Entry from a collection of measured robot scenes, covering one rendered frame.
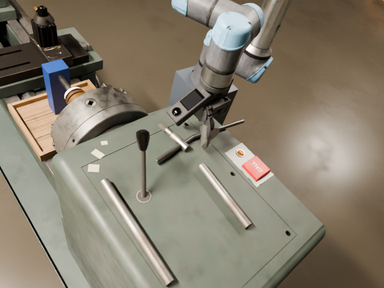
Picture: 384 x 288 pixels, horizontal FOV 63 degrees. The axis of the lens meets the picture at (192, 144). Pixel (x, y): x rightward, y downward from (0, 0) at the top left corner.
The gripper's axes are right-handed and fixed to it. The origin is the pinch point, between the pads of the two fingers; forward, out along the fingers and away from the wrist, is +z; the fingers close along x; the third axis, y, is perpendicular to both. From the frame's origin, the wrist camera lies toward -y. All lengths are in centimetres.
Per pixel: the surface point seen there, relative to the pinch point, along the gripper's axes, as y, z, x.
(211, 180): -4.4, 0.4, -14.3
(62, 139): -26.3, 13.2, 25.7
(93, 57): 15, 35, 82
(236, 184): 2.0, 2.3, -18.4
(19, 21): -1, 43, 133
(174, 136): -4.2, 0.3, 2.2
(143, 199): -21.6, 2.1, -8.7
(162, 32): 160, 127, 197
